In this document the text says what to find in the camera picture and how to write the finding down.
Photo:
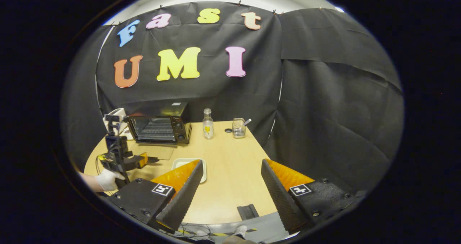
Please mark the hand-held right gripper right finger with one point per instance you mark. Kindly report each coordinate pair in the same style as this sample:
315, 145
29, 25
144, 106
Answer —
281, 200

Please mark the black table clamp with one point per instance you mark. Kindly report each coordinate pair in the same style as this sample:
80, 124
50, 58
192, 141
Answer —
247, 211

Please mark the black backdrop cloth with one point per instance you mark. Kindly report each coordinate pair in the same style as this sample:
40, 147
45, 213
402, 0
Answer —
324, 103

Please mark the white square food plate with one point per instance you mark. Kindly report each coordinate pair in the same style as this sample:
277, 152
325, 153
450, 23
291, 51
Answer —
182, 163

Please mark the black electric oven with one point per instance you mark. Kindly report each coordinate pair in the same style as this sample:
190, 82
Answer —
162, 127

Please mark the clear glass bottle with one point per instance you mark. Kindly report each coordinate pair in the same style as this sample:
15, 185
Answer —
207, 128

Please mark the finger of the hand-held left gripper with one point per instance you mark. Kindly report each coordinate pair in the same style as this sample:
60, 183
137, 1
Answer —
143, 160

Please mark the white divided dish of beans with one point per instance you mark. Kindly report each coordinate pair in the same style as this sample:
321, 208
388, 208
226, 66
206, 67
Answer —
126, 133

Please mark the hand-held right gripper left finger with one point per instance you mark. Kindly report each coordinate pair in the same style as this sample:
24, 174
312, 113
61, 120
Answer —
183, 197

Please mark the white toaster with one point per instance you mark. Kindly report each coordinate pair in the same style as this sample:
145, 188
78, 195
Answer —
116, 113

